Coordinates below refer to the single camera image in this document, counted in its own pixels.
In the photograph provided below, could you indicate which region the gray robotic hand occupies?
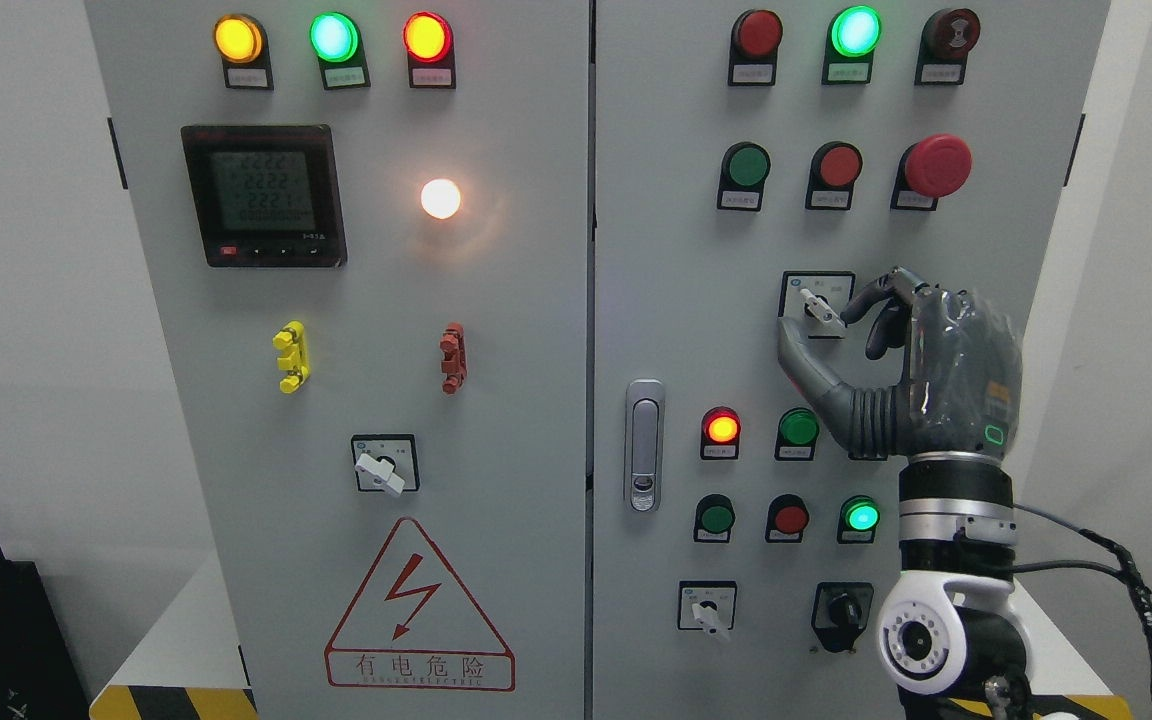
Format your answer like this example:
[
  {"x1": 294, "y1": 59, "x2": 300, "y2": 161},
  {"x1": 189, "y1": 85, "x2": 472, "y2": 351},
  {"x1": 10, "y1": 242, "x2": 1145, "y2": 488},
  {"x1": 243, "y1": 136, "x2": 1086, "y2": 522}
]
[{"x1": 778, "y1": 266, "x2": 1021, "y2": 460}]

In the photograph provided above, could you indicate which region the gray rotary switch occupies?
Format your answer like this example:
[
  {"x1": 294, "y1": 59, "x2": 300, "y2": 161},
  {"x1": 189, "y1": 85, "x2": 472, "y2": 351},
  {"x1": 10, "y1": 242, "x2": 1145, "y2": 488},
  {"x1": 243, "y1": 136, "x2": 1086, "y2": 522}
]
[
  {"x1": 677, "y1": 579, "x2": 738, "y2": 642},
  {"x1": 778, "y1": 270, "x2": 855, "y2": 340}
]

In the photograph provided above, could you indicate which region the green lit push button lower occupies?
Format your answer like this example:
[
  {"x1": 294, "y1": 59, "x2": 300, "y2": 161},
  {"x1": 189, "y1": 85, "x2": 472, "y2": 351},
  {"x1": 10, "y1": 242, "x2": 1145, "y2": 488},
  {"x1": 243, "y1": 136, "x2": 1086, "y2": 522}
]
[{"x1": 836, "y1": 495, "x2": 881, "y2": 544}]

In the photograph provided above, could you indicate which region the green indicator middle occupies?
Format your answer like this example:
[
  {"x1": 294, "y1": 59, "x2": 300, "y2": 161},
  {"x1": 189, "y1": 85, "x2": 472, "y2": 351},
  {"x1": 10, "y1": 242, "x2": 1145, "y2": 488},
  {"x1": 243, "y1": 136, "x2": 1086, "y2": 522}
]
[{"x1": 774, "y1": 407, "x2": 820, "y2": 461}]

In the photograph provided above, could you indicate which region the red push button lower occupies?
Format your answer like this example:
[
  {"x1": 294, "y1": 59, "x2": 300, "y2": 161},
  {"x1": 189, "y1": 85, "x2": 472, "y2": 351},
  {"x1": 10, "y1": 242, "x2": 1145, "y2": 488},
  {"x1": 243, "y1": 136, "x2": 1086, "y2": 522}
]
[{"x1": 764, "y1": 495, "x2": 810, "y2": 543}]

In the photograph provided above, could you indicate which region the red push button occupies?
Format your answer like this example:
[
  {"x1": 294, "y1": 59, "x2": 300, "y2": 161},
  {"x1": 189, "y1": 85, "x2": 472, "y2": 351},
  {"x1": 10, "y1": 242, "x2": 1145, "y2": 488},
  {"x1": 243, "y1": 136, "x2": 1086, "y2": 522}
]
[
  {"x1": 804, "y1": 141, "x2": 863, "y2": 211},
  {"x1": 764, "y1": 495, "x2": 810, "y2": 543}
]

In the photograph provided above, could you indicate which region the red emergency stop button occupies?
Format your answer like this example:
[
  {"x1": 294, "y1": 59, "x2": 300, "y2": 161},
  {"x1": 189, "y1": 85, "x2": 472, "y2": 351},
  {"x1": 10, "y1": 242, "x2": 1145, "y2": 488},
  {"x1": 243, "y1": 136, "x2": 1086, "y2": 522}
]
[{"x1": 890, "y1": 132, "x2": 973, "y2": 211}]

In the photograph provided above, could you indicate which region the red lit indicator middle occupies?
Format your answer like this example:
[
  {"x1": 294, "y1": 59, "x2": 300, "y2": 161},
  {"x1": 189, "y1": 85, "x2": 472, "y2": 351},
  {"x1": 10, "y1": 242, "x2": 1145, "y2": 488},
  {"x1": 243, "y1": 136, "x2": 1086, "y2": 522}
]
[{"x1": 700, "y1": 406, "x2": 742, "y2": 460}]

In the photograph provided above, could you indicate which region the red push button upper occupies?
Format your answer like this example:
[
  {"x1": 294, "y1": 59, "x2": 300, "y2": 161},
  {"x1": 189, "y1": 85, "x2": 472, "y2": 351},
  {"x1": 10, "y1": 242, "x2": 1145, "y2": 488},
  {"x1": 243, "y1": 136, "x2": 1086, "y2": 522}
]
[{"x1": 804, "y1": 141, "x2": 863, "y2": 211}]

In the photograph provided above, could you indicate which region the green push button upper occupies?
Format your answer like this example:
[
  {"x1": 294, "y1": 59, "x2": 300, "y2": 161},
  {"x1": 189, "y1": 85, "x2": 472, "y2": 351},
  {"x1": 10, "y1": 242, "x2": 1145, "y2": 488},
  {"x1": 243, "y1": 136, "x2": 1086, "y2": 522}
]
[{"x1": 717, "y1": 141, "x2": 771, "y2": 211}]

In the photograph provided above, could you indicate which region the dark red buzzer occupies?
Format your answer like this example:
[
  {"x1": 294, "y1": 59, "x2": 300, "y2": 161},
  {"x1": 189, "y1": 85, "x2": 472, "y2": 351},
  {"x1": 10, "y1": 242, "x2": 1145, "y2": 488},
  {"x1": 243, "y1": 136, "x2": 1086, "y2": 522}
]
[{"x1": 914, "y1": 8, "x2": 980, "y2": 86}]

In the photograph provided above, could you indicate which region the green lit indicator top right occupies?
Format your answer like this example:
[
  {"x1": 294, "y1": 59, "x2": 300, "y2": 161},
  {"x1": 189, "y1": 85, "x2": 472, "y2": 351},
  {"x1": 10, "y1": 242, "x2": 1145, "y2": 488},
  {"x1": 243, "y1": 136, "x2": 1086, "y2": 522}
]
[{"x1": 820, "y1": 3, "x2": 882, "y2": 86}]

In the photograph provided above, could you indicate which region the red indicator light top right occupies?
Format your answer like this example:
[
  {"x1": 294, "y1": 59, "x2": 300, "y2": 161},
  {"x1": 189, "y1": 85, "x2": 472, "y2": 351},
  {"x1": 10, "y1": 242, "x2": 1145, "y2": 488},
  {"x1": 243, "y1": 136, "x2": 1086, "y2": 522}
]
[{"x1": 727, "y1": 9, "x2": 785, "y2": 88}]

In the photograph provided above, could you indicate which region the red terminal clip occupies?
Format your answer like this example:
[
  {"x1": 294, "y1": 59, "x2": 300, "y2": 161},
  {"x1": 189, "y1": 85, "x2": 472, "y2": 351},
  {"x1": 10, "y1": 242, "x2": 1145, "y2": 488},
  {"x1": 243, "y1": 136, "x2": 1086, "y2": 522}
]
[{"x1": 439, "y1": 323, "x2": 467, "y2": 395}]

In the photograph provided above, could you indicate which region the gray electrical cabinet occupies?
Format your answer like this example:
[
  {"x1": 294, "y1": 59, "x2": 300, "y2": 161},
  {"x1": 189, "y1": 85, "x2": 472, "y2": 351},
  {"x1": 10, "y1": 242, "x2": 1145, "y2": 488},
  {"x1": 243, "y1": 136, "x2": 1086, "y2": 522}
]
[{"x1": 86, "y1": 1, "x2": 1108, "y2": 719}]

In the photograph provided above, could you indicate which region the white glowing lamp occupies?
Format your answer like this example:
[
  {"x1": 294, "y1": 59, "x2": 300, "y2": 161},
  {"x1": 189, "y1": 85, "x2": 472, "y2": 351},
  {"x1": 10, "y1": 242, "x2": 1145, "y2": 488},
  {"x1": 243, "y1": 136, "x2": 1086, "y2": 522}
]
[{"x1": 419, "y1": 177, "x2": 463, "y2": 220}]

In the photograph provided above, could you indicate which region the red electrical danger sign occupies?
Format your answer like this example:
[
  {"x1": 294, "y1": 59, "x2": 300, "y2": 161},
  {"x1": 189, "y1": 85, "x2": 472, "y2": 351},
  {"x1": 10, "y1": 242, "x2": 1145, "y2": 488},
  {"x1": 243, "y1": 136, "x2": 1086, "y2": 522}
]
[{"x1": 324, "y1": 518, "x2": 515, "y2": 692}]

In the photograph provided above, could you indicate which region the red lit indicator light top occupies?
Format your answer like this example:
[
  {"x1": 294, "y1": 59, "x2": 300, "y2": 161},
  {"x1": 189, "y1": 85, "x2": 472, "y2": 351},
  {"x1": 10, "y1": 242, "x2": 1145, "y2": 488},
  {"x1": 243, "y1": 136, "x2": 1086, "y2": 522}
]
[{"x1": 403, "y1": 12, "x2": 457, "y2": 88}]

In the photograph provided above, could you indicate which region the yellow terminal clip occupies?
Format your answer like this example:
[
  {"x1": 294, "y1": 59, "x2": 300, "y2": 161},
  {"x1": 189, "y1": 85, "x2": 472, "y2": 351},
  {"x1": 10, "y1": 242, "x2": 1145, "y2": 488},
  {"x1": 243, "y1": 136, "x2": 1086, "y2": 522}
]
[{"x1": 271, "y1": 320, "x2": 311, "y2": 395}]

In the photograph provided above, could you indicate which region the green indicator light top left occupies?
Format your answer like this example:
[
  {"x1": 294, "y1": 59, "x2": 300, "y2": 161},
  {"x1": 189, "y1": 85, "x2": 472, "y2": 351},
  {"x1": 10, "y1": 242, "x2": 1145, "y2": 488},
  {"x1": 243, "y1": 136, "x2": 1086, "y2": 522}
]
[{"x1": 308, "y1": 12, "x2": 371, "y2": 91}]

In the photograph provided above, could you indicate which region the black digital power meter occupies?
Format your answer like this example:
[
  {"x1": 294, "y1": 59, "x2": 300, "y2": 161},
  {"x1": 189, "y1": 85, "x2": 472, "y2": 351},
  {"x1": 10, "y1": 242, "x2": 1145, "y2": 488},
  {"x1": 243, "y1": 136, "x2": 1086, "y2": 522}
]
[{"x1": 180, "y1": 124, "x2": 348, "y2": 268}]

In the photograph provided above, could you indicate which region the yellow indicator light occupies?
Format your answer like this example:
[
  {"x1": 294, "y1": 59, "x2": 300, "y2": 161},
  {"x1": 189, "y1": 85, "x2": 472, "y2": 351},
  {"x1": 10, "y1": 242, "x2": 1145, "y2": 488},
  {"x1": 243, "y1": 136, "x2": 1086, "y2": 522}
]
[{"x1": 212, "y1": 13, "x2": 273, "y2": 91}]

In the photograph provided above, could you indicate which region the black box with antenna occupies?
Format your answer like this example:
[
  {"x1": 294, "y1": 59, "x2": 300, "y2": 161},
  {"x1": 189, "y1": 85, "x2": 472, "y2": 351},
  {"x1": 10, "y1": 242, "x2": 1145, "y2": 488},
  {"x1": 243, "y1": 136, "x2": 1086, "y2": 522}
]
[{"x1": 0, "y1": 546, "x2": 88, "y2": 719}]

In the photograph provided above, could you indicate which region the black key selector switch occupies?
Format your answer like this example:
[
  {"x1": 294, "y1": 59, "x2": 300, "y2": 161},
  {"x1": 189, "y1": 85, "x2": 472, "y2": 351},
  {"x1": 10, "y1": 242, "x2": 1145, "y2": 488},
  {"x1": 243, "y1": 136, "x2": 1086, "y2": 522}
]
[{"x1": 812, "y1": 582, "x2": 874, "y2": 653}]

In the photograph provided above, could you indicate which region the silver door handle lock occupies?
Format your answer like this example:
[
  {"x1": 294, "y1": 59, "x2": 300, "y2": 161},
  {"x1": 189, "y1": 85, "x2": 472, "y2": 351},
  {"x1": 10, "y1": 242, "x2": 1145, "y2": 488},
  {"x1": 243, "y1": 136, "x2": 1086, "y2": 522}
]
[{"x1": 623, "y1": 378, "x2": 666, "y2": 511}]

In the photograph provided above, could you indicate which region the gray rotary switch bottom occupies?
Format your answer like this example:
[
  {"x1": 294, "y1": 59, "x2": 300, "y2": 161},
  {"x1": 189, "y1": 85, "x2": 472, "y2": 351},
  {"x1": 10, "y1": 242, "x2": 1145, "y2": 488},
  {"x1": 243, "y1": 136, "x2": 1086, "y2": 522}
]
[{"x1": 677, "y1": 579, "x2": 738, "y2": 642}]

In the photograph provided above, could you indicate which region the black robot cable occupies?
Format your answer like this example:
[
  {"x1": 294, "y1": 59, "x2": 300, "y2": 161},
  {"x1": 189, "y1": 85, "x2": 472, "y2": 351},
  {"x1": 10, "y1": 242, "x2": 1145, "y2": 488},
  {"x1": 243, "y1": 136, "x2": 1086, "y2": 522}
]
[{"x1": 1011, "y1": 503, "x2": 1152, "y2": 720}]

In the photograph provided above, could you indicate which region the gray rotary switch left door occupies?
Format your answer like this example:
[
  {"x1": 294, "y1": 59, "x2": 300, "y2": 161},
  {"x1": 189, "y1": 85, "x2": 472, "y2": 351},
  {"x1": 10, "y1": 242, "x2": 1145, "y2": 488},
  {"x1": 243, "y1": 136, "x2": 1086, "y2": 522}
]
[{"x1": 349, "y1": 433, "x2": 420, "y2": 497}]

